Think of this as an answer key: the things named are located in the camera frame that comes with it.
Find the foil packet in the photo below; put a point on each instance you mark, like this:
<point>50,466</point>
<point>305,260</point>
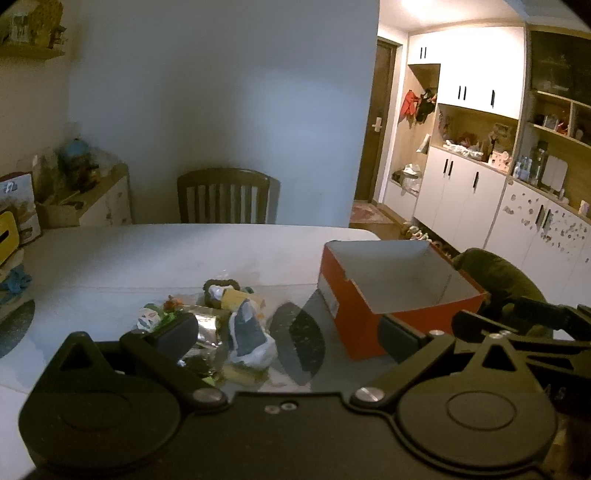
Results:
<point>210,323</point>

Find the red hanging garment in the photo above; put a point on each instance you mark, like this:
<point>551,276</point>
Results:
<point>408,104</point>

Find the patterned floor rug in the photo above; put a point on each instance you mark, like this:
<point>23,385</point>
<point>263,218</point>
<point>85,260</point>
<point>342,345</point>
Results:
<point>369,214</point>

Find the small yellow box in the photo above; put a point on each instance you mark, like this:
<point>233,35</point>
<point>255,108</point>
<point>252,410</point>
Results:
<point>235,300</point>

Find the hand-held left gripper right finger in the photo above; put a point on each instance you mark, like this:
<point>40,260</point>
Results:
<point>397,339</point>

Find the blue toy figure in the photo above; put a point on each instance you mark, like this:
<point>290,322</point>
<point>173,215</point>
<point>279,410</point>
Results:
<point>78,161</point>

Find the wooden slatted chair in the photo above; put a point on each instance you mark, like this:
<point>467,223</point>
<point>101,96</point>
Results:
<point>221,177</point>

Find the green upholstered chair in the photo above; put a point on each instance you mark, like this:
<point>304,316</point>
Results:
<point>503,277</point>

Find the dark hanging garment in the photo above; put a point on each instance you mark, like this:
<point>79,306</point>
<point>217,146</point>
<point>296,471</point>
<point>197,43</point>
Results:
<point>425,106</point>

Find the small cardboard tray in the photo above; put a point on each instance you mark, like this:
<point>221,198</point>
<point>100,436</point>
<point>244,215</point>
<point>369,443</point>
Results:
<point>57,214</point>

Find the blue cloth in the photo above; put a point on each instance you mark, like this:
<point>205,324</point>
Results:
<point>14,284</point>

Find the white wall cabinet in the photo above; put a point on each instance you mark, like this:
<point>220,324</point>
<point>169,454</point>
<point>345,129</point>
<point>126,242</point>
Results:
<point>461,60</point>

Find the pink white toy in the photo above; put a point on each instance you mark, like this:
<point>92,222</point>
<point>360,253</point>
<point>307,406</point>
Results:
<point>499,161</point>

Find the printed cardboard box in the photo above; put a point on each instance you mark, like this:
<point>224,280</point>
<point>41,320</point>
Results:
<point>18,203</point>

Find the dark cylindrical bottle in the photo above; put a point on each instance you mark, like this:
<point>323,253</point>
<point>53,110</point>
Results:
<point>249,332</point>

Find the white cutting board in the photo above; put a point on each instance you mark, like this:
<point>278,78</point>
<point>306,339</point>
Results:
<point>554,174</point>

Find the dark wooden door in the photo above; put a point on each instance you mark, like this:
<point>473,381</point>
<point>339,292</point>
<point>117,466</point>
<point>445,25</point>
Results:
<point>376,92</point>

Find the assorted countertop trinkets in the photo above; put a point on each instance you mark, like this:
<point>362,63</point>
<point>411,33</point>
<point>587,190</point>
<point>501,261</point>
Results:
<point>461,147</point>

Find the wooden wall shelf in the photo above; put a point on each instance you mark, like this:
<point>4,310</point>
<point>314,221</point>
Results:
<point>32,53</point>

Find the white plastic bags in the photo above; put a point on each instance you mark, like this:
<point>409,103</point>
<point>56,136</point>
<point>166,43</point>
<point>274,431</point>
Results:
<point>408,177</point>

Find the white paper face mask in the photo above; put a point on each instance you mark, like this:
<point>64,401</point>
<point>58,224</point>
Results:
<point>150,318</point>

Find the white paper card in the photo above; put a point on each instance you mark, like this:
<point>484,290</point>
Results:
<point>425,144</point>

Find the clear plastic bottles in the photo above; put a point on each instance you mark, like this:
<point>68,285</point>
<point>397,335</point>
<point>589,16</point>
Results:
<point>521,168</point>

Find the row of shoes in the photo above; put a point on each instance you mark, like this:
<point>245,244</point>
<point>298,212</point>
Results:
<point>429,240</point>

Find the plain white floor cabinet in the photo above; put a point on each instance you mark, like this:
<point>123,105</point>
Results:
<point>457,198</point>

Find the brown chenille stem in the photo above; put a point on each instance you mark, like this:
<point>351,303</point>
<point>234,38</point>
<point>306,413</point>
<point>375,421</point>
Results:
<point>220,281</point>

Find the wooden open shelving unit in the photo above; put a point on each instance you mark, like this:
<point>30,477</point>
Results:
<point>554,60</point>

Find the stickered white floor cabinet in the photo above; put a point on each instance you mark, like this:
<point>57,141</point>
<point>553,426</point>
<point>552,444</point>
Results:
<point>531,230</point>

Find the yellow tissue holder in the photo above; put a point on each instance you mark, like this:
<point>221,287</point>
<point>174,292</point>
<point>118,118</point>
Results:
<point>8,235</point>

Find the small orange red trinket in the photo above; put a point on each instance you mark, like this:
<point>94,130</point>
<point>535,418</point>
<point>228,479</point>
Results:
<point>171,304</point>

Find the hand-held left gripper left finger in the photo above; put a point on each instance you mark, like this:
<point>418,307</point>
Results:
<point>178,332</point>

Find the yellow shelf ornament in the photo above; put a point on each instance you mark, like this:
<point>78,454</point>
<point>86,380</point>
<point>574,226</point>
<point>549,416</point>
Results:
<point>32,23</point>

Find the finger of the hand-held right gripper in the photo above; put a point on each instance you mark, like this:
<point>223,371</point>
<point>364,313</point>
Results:
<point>485,323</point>
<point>554,355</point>

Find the orange cardboard box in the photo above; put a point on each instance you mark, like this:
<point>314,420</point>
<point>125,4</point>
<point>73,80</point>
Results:
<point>360,337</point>

